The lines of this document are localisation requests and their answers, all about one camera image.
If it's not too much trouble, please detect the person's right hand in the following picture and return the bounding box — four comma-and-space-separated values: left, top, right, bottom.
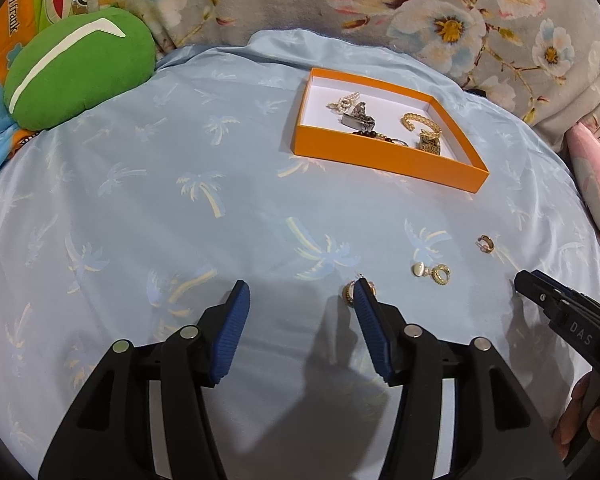
552, 374, 600, 462

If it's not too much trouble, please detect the gold hoop earring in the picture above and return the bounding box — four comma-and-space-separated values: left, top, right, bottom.
342, 280, 379, 307

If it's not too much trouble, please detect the gold woven cuff bracelet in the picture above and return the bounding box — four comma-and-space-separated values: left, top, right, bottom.
401, 112, 441, 140

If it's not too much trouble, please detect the black bead bracelet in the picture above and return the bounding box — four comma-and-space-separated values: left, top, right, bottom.
351, 129, 398, 143

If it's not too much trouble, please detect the white pearl bracelet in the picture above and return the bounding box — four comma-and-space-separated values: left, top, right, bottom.
327, 91, 363, 112

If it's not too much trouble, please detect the orange cardboard box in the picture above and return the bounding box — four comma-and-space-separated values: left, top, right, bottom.
292, 67, 491, 193

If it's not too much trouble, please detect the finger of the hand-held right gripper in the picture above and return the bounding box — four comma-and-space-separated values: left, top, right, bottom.
514, 270, 600, 362

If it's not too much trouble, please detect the silver metal watch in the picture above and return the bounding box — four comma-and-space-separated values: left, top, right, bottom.
340, 101, 377, 130

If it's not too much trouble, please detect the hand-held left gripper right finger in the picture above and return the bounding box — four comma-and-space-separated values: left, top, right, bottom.
354, 278, 566, 480

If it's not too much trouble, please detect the pink pillow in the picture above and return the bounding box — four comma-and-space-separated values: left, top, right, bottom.
566, 122, 600, 248

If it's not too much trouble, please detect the colourful cartoon printed blanket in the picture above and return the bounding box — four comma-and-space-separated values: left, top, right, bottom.
0, 0, 106, 201

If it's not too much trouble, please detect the green plush pillow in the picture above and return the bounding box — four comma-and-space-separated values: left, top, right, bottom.
2, 6, 156, 131

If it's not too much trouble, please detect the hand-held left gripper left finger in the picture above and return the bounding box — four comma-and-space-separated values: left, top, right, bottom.
37, 280, 253, 480

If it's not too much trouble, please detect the gold disc drop earring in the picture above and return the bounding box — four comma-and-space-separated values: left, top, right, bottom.
411, 260, 452, 287

